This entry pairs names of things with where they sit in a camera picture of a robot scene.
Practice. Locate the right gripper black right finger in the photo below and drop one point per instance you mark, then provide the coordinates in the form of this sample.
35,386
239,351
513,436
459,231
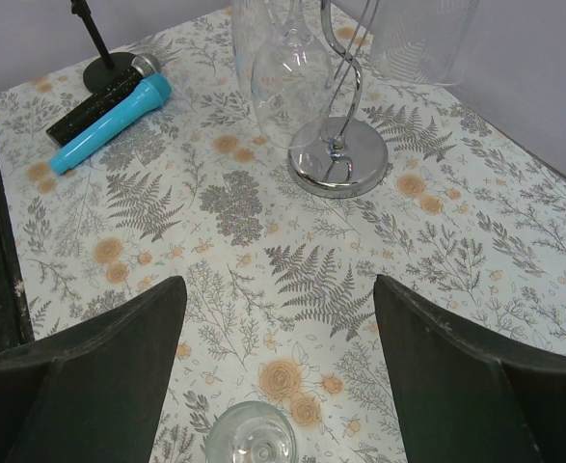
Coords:
464,393

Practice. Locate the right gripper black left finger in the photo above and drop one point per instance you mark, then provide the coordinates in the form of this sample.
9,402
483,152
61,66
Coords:
93,392

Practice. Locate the chrome wine glass rack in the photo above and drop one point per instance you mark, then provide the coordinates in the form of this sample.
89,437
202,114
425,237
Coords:
349,157

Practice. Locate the clear wine glass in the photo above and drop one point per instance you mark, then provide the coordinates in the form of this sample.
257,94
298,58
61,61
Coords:
292,83

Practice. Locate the ribbed short glass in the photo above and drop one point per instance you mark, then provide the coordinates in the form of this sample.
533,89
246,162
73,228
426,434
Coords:
421,42

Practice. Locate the ribbed stemmed wine glass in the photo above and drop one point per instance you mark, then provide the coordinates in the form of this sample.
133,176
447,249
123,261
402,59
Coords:
252,24

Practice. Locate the floral table cloth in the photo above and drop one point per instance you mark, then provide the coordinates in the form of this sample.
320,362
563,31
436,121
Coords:
279,281

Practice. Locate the blue microphone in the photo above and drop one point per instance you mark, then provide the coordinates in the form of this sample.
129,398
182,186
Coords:
150,94

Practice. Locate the black microphone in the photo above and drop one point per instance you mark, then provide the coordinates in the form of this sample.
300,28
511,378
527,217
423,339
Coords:
108,87

